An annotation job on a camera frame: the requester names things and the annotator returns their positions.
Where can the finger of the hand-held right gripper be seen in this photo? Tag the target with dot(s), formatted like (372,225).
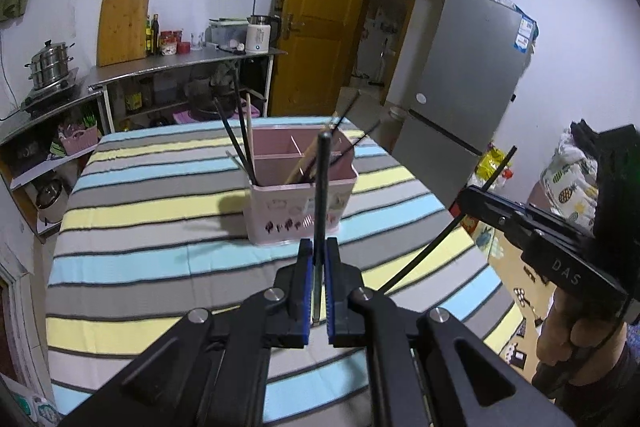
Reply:
(520,224)
(480,196)

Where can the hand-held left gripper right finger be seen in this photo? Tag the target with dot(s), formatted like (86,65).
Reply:
(331,294)

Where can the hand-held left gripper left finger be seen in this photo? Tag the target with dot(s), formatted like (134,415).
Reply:
(306,292)

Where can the black chopstick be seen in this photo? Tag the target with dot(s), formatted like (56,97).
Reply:
(345,114)
(322,187)
(400,274)
(240,117)
(360,139)
(230,132)

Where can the pink utensil basket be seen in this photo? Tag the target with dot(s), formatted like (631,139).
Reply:
(280,212)

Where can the wooden chopstick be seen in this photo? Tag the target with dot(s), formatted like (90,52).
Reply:
(302,159)
(249,122)

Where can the metal chopstick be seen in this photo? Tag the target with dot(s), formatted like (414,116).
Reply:
(237,159)

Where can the person's right hand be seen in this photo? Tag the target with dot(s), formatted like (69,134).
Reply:
(595,337)

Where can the yellow snack bag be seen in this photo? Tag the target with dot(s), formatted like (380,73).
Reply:
(492,164)

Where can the printed cardboard box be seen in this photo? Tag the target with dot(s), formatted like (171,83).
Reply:
(515,287)

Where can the pineapple print cloth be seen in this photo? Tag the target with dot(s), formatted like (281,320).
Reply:
(570,187)

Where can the grey refrigerator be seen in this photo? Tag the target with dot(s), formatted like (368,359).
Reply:
(465,82)

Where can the striped tablecloth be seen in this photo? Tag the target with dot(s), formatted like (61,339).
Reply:
(150,217)

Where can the yellow wooden door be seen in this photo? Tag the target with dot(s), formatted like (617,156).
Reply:
(320,7)

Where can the white electric kettle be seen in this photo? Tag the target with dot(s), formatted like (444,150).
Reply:
(257,37)

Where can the steel kitchen shelf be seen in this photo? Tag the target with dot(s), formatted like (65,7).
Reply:
(165,62)

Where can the steel cooking pot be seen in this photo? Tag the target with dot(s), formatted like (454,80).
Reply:
(50,202)

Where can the grey box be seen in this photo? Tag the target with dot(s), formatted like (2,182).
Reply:
(227,32)

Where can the drinking glass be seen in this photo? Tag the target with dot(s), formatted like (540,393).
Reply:
(197,41)

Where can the pink storage basket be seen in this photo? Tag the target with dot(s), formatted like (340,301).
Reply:
(77,141)

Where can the red jar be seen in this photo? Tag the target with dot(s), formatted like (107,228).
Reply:
(167,44)

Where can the dark oil bottle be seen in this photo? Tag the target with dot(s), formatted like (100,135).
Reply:
(155,37)
(148,39)

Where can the wooden cutting board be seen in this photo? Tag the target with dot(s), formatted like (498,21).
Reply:
(122,29)

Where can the gas stove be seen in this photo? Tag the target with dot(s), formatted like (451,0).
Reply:
(50,94)

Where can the steel stove table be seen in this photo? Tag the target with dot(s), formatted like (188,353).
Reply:
(30,119)

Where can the steel steamer pot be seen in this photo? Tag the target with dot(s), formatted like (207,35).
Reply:
(47,64)

